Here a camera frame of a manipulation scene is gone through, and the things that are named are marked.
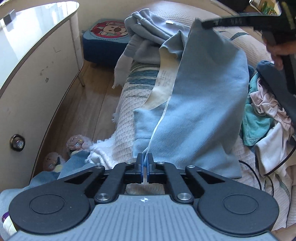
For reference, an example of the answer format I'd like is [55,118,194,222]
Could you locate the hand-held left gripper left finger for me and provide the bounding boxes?
[63,153,144,204]

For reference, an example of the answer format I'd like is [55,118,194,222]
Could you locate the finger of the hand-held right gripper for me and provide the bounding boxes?
[201,13,255,29]

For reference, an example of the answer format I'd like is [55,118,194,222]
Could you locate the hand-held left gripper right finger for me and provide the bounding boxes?
[146,153,228,204]

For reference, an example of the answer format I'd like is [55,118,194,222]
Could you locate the dark blue garment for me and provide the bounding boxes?
[256,60,296,121]

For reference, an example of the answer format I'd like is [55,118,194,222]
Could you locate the blue-grey pants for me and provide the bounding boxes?
[132,20,249,180]

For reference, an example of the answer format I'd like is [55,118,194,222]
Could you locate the person's right hand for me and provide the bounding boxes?
[266,38,285,70]

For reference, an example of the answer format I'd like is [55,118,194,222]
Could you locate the green box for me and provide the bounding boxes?
[261,0,280,13]

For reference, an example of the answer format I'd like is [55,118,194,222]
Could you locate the pink plush toy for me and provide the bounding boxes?
[66,135,93,156]
[43,152,64,172]

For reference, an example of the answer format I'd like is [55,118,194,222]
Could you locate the cream garment with pink ruffles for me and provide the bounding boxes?
[248,77,293,130]

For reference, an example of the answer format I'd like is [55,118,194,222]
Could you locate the grey sweatpants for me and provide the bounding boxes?
[112,9,192,88]

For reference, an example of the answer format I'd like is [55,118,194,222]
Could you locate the teal garment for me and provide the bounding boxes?
[242,72,281,146]

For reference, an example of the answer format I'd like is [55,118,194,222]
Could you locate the white sweatshirt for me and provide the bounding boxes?
[254,120,296,178]

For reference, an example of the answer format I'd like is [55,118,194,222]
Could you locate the round metal table fitting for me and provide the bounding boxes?
[9,134,26,152]

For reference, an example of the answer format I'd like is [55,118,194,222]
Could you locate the blue stool with cartoon print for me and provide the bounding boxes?
[82,20,130,67]

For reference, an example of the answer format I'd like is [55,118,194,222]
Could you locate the white table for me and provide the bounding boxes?
[0,0,86,186]

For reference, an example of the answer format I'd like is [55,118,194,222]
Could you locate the white and purple object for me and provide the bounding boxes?
[0,210,15,233]

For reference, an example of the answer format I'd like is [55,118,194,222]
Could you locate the small black object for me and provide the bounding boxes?
[3,11,15,23]

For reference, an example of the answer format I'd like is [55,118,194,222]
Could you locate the black cable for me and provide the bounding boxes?
[238,137,296,202]

